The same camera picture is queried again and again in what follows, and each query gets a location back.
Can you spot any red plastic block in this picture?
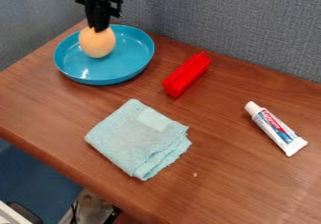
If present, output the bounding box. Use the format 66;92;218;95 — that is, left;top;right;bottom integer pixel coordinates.
162;52;212;98

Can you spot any white toothpaste tube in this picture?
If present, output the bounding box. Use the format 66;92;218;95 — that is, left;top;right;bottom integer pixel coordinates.
245;101;309;157

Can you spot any light blue folded cloth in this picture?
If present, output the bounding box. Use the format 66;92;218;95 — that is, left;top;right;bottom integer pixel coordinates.
85;98;192;181

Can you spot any blue plate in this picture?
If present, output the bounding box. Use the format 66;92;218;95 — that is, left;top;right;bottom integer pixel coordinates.
52;24;155;85

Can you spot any yellow orange foam ball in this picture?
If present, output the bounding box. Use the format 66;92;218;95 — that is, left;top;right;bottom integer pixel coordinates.
79;27;115;58

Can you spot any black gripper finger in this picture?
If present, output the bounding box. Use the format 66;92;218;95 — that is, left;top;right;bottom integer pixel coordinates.
94;4;111;33
86;3;95;28

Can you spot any grey object under table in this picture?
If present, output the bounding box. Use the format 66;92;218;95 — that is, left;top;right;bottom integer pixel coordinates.
58;189;121;224

